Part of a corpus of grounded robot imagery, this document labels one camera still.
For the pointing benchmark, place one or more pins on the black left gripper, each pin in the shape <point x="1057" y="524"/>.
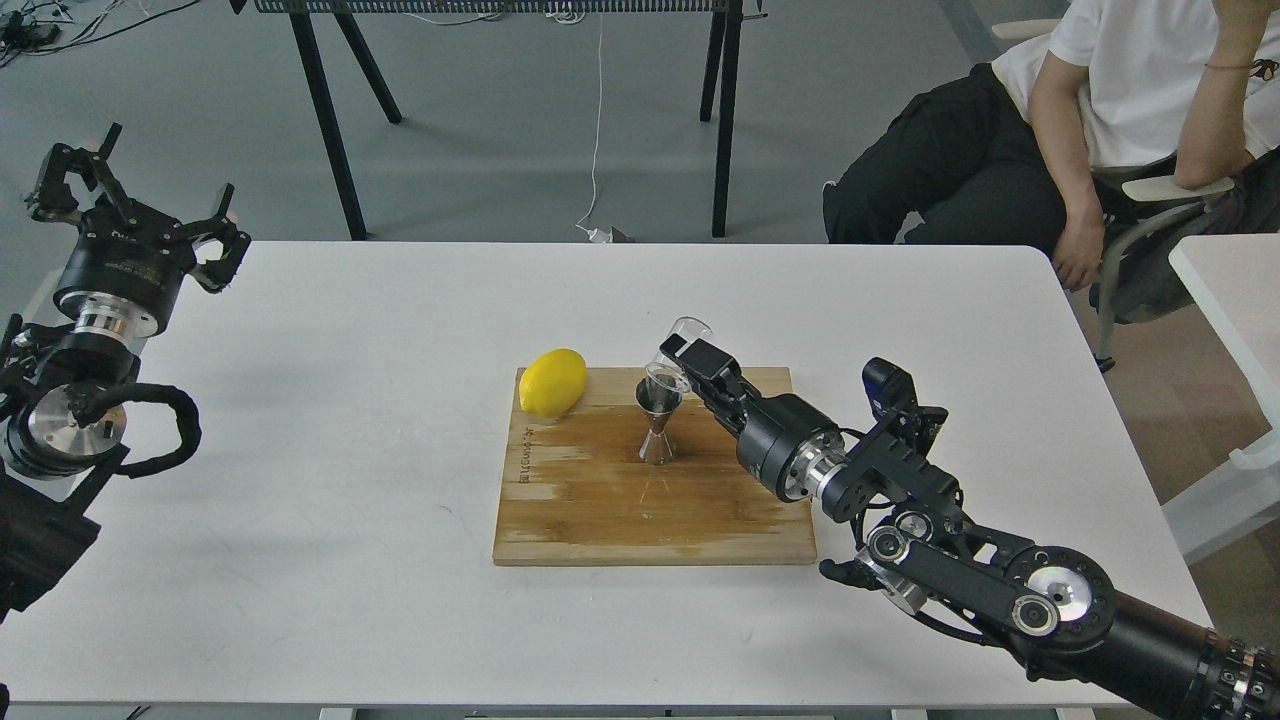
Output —
<point x="125" y="248"/>

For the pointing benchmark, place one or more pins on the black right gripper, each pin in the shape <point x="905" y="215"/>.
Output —
<point x="783" y="441"/>

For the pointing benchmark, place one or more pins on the clear glass cup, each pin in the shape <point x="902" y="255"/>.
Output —
<point x="665" y="383"/>

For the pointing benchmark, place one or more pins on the steel jigger measuring cup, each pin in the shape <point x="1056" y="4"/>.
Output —
<point x="659" y="425"/>

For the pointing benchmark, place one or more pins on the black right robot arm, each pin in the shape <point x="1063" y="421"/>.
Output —
<point x="1052" y="608"/>

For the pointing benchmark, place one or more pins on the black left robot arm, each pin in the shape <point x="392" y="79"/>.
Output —
<point x="75" y="413"/>

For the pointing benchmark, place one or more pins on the yellow lemon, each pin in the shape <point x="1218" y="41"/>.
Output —
<point x="552" y="384"/>

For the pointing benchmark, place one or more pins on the wooden cutting board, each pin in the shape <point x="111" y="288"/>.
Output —
<point x="575" y="492"/>

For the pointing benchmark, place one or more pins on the seated person white shirt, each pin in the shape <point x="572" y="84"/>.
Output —
<point x="1009" y="155"/>

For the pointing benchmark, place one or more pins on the grey office chair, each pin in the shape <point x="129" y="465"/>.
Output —
<point x="1140" y="240"/>

